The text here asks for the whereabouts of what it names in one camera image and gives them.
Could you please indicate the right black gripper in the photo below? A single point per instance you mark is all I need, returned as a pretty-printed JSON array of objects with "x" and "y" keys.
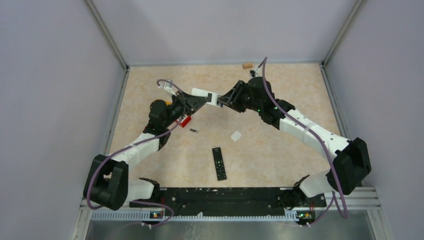
[{"x": 232, "y": 98}]

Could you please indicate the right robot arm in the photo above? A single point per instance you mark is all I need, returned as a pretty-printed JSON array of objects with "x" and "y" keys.
[{"x": 348, "y": 159}]

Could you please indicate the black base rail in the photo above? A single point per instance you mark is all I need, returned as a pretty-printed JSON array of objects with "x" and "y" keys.
[{"x": 234, "y": 201}]

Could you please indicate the white red remote control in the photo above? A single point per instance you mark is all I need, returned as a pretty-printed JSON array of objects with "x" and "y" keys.
[{"x": 211, "y": 97}]

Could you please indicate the small wooden block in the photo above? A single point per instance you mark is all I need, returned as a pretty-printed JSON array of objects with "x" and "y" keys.
[{"x": 247, "y": 65}]

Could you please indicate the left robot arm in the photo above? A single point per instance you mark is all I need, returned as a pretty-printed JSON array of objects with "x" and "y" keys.
[{"x": 108, "y": 183}]

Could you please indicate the black remote control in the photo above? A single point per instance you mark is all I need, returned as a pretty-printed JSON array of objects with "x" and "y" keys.
[{"x": 219, "y": 164}]

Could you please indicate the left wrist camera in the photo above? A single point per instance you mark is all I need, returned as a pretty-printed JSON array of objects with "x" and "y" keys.
[{"x": 166, "y": 84}]

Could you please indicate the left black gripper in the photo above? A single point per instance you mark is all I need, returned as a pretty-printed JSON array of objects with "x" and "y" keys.
[{"x": 193, "y": 103}]

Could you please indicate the red yellow toy phone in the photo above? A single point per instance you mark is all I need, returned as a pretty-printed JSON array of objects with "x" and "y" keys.
[{"x": 184, "y": 121}]

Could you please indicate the white battery cover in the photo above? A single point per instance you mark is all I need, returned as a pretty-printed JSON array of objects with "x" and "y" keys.
[{"x": 235, "y": 136}]

